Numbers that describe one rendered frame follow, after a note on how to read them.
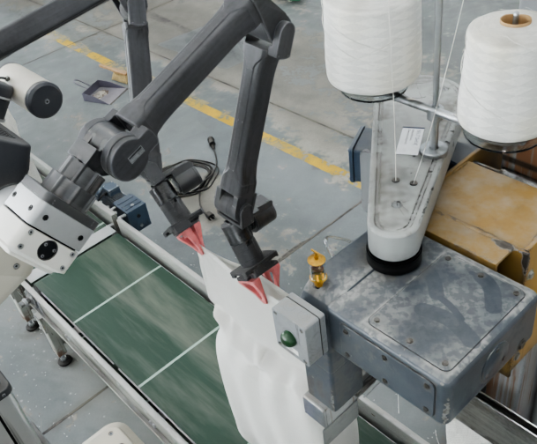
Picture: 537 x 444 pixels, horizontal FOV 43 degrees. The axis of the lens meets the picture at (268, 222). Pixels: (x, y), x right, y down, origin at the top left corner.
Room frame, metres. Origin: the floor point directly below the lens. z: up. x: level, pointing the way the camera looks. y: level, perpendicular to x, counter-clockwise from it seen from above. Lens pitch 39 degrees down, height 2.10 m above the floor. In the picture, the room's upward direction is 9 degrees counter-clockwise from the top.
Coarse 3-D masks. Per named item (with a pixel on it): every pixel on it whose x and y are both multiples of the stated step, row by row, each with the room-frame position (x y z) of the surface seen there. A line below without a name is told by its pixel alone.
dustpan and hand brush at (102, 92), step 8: (104, 64) 4.59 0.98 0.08; (120, 72) 4.43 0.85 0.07; (80, 80) 4.37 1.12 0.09; (96, 80) 4.39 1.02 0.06; (120, 80) 4.42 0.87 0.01; (88, 88) 4.30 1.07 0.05; (96, 88) 4.37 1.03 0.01; (104, 88) 4.36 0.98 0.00; (112, 88) 4.34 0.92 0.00; (120, 88) 4.33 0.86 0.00; (88, 96) 4.20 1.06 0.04; (96, 96) 4.25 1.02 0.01; (104, 96) 4.24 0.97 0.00; (112, 96) 4.23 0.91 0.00
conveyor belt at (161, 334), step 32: (96, 256) 2.10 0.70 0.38; (128, 256) 2.07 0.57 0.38; (64, 288) 1.94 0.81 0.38; (96, 288) 1.91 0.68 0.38; (128, 288) 1.88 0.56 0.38; (160, 288) 1.86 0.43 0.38; (64, 320) 1.86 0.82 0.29; (96, 320) 1.74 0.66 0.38; (128, 320) 1.72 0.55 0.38; (160, 320) 1.69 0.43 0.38; (192, 320) 1.67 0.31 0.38; (128, 352) 1.56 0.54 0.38; (160, 352) 1.54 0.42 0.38; (192, 352) 1.52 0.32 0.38; (160, 384) 1.41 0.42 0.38; (192, 384) 1.39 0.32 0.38; (192, 416) 1.27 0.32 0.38; (224, 416) 1.25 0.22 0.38
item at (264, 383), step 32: (224, 288) 1.22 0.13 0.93; (224, 320) 1.22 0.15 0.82; (256, 320) 1.12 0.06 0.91; (224, 352) 1.16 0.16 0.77; (256, 352) 1.10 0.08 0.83; (288, 352) 1.05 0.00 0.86; (224, 384) 1.18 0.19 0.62; (256, 384) 1.06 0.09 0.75; (288, 384) 1.00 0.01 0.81; (256, 416) 1.07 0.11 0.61; (288, 416) 0.98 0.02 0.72
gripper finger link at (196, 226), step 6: (186, 222) 1.31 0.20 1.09; (192, 222) 1.31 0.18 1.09; (198, 222) 1.31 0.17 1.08; (174, 228) 1.29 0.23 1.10; (180, 228) 1.29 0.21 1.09; (186, 228) 1.29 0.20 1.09; (192, 228) 1.31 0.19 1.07; (198, 228) 1.30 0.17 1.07; (174, 234) 1.28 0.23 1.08; (198, 234) 1.29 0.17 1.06; (198, 240) 1.29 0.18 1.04; (204, 246) 1.28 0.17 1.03
